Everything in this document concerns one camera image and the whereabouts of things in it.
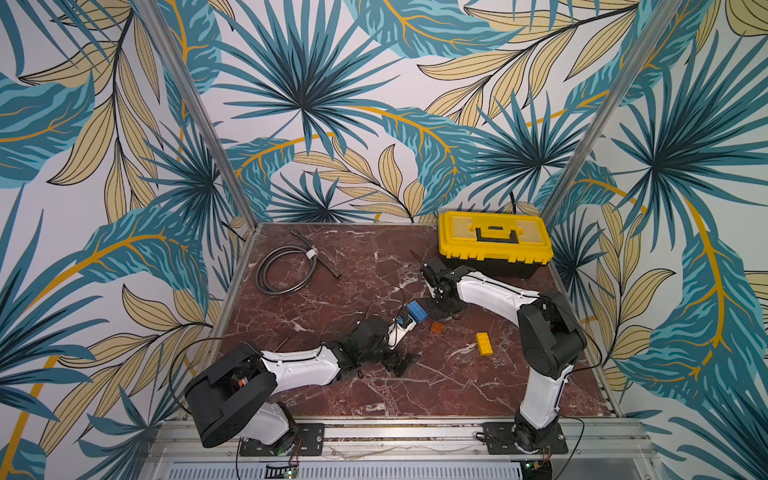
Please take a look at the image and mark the long light blue lego brick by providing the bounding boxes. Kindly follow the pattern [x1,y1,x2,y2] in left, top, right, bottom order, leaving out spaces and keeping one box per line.
[406,300,428,324]

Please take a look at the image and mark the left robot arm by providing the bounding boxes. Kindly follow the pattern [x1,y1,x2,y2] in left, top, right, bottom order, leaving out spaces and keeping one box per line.
[183,316,420,456]

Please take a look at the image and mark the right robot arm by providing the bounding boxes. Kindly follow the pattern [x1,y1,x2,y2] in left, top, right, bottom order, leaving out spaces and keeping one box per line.
[420,258,587,453]

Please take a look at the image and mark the yellow lego brick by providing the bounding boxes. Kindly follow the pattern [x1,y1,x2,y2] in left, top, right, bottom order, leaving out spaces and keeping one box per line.
[476,332,493,356]

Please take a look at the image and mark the yellow black toolbox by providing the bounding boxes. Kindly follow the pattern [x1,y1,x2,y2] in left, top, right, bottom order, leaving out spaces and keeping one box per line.
[438,211,554,279]

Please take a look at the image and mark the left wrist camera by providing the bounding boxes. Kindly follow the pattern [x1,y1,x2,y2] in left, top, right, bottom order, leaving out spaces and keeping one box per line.
[387,314,417,350]

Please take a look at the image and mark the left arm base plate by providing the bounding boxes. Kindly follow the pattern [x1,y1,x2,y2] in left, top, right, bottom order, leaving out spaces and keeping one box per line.
[238,423,325,458]

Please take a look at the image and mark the coiled black cable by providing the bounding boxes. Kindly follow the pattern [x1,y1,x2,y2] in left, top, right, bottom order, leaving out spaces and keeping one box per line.
[256,230,342,296]

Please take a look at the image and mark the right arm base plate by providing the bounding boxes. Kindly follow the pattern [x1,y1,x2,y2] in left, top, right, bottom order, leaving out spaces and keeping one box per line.
[476,421,569,455]

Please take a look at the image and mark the aluminium front rail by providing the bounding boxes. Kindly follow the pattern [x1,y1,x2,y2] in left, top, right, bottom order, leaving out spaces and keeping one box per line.
[139,417,664,479]

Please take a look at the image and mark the right aluminium frame post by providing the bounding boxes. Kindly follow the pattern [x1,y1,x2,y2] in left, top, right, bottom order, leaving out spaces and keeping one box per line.
[541,0,682,225]

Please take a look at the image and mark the aluminium frame post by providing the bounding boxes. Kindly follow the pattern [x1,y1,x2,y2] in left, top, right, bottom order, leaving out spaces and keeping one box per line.
[135,0,258,231]
[541,0,682,225]

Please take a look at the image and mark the left aluminium frame post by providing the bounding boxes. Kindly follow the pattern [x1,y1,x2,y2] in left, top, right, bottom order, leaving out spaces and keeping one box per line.
[135,0,258,231]

